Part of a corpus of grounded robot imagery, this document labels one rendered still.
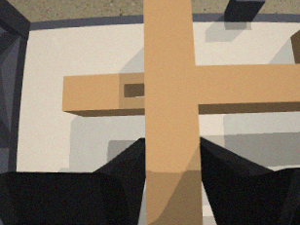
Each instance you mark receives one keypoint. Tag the dark grey block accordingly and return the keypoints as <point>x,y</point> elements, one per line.
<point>242,10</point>

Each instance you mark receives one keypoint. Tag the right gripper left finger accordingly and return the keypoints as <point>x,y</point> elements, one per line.
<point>92,198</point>

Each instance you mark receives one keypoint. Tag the brown wooden board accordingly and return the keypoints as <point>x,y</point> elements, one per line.
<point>295,42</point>
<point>172,133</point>

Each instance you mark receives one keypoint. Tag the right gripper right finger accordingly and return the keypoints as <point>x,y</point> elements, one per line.
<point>241,192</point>

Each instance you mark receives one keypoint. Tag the tan wooden beam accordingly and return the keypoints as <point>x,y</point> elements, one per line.
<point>222,89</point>

